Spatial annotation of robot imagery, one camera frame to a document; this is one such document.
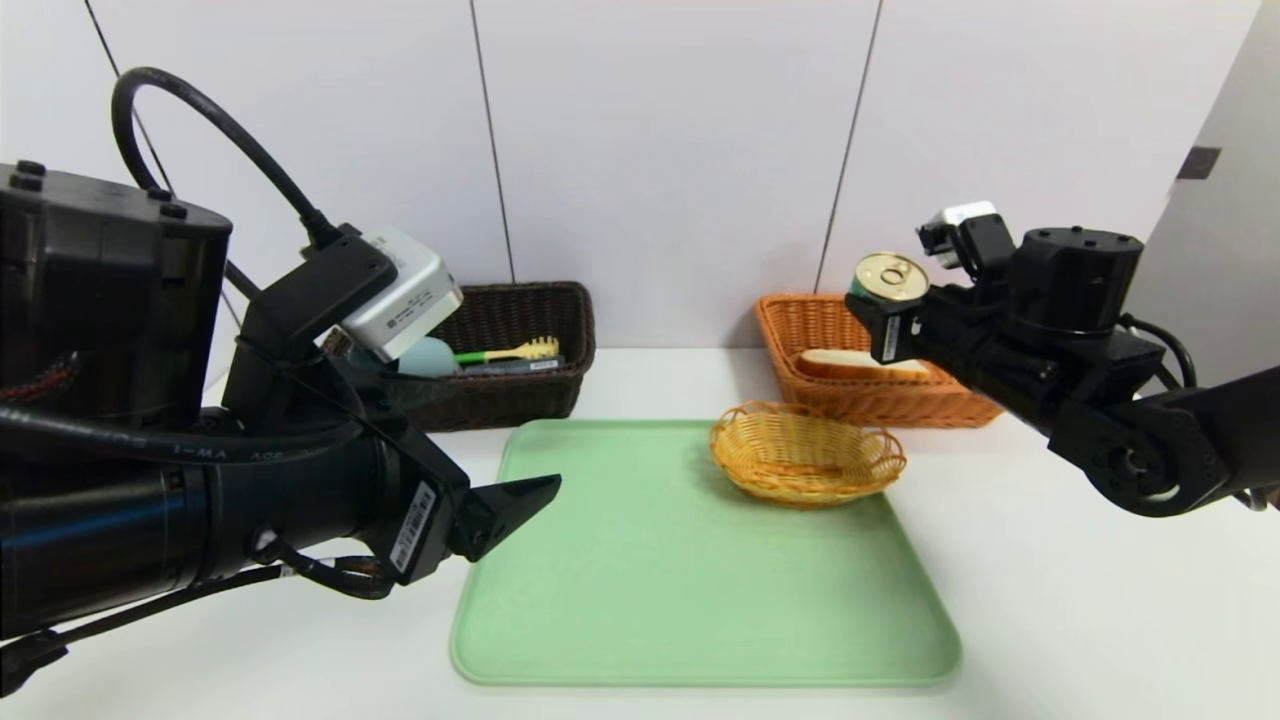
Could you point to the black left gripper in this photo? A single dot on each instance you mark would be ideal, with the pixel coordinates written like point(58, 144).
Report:
point(424, 523)

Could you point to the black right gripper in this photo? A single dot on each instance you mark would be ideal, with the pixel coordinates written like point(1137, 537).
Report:
point(892, 331)

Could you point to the tin can gold lid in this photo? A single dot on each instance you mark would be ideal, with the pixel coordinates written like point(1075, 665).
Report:
point(890, 277)

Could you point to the white bread slice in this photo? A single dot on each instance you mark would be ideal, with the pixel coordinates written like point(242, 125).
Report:
point(850, 365)

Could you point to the blue-grey plastic cup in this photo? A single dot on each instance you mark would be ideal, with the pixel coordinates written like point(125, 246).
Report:
point(430, 357)

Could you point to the grey clear cutlery case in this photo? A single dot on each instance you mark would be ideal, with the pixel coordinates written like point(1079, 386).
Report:
point(520, 368)

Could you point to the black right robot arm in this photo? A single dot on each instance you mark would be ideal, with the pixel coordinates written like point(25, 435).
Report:
point(1100, 380)

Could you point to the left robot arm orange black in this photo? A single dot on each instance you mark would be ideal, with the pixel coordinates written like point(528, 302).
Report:
point(120, 400)

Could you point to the dark brown wicker basket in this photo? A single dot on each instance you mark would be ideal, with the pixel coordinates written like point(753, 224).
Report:
point(510, 400)

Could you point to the large orange wicker basket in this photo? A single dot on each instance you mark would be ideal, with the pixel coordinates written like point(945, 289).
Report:
point(850, 400)

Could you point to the small round orange wicker basket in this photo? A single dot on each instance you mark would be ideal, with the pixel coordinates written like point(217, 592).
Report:
point(800, 450)

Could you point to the light green plastic tray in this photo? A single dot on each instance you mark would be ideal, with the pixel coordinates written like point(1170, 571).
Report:
point(650, 580)

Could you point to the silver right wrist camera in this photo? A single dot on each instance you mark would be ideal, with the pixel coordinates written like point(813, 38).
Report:
point(960, 230)

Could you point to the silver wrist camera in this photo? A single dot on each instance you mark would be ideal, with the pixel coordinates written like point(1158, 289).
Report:
point(960, 230)
point(405, 292)

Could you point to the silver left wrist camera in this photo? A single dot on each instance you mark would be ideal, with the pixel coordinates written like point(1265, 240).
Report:
point(405, 292)

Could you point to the black wall fixture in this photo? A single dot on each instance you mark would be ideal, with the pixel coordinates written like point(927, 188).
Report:
point(1198, 163)

